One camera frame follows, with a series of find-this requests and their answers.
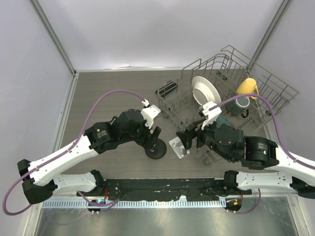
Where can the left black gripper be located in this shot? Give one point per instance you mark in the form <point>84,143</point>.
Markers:
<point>152,138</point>

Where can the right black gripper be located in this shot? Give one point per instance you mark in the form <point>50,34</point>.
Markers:
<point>187,135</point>

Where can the black round phone stand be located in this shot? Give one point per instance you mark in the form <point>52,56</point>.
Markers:
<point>157,151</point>

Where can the silver phone stand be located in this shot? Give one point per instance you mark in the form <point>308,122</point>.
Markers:
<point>178,148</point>

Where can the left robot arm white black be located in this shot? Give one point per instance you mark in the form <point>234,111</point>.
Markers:
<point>44,178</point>

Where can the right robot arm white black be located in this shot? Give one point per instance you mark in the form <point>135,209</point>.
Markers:
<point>281,169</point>

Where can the blue ceramic plate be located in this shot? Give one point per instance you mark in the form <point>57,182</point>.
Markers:
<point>222,120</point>

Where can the white plate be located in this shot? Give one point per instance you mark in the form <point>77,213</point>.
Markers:
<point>204,91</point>

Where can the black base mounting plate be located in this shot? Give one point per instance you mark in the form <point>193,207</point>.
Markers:
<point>170,189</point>

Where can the dark green mug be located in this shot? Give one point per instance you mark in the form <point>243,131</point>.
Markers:
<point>239,106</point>

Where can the yellow mug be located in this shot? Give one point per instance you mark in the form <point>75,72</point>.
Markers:
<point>248,86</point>

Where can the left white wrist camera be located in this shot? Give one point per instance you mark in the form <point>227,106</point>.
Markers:
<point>149,114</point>

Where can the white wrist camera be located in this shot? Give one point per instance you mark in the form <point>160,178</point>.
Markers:
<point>149,114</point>
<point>209,113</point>

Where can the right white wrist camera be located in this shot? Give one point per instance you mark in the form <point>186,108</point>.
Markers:
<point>209,113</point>

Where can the slotted cable duct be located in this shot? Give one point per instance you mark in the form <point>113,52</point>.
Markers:
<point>182,203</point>

